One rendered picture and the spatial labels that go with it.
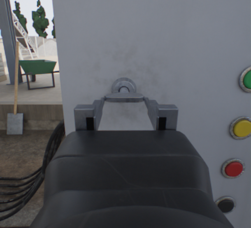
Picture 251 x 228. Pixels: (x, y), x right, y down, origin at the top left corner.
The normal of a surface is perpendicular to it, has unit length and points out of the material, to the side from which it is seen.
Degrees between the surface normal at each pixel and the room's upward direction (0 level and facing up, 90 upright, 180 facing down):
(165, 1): 90
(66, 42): 90
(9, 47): 90
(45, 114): 90
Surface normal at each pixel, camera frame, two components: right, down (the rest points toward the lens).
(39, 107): 0.02, 0.29
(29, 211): 0.00, -0.96
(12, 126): 0.03, -0.05
